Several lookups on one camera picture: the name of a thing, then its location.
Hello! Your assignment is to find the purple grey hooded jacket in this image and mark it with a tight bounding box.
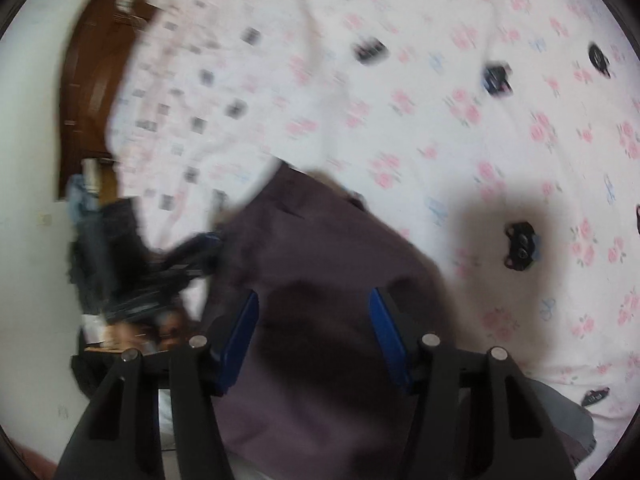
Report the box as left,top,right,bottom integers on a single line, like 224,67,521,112
203,164,596,479

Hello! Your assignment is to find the dark wooden headboard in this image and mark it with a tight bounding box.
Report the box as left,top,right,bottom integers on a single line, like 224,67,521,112
56,0,157,200

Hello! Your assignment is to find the pink cat print duvet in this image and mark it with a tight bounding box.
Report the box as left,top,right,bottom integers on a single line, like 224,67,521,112
105,0,639,479

